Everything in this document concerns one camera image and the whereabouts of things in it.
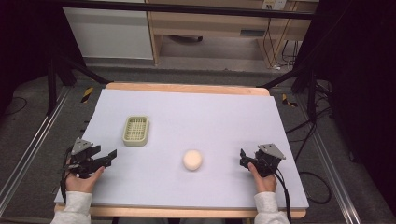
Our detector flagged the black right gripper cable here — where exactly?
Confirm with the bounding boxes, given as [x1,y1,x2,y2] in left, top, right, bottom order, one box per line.
[273,167,292,224]

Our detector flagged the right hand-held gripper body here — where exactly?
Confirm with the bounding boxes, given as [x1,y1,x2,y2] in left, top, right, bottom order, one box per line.
[247,143,287,178]

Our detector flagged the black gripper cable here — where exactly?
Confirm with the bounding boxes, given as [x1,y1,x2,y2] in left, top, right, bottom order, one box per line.
[59,146,75,204]
[273,167,292,224]

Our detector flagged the yellow black striped floor tape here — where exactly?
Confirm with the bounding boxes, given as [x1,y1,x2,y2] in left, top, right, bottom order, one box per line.
[281,92,299,108]
[80,86,94,104]

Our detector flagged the person's left hand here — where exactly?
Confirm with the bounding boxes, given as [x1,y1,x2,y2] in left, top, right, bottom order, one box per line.
[64,165,106,194]

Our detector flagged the wooden desk with drawer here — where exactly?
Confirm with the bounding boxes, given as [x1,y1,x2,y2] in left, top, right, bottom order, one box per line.
[145,0,319,69]

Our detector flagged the person's right hand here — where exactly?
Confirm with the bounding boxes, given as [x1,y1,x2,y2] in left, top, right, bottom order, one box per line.
[247,161,278,194]

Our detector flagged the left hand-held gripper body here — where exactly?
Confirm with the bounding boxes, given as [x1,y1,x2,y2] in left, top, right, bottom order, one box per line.
[64,137,102,180]

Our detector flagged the black metal frame stand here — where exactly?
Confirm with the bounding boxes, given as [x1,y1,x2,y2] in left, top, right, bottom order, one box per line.
[46,53,110,117]
[257,62,319,124]

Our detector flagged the aluminium floor rail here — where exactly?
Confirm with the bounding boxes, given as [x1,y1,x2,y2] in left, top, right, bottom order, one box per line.
[295,92,372,224]
[0,86,73,216]

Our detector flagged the white cabinet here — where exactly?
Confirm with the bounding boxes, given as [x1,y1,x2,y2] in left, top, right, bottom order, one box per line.
[62,7,154,61]

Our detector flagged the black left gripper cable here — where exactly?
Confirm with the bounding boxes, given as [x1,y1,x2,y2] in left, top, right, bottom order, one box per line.
[59,146,75,204]

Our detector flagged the hanging desk cables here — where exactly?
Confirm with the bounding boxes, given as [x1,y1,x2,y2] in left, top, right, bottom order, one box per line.
[262,17,301,70]

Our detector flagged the round cream soap bar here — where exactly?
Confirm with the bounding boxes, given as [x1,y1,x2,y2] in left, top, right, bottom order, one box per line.
[182,149,204,172]

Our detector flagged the light purple table mat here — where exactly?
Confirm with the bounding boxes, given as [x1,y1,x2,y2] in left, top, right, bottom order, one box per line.
[54,89,310,210]

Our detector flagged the black floor cable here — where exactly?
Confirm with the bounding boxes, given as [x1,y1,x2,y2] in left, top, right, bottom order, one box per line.
[298,171,332,205]

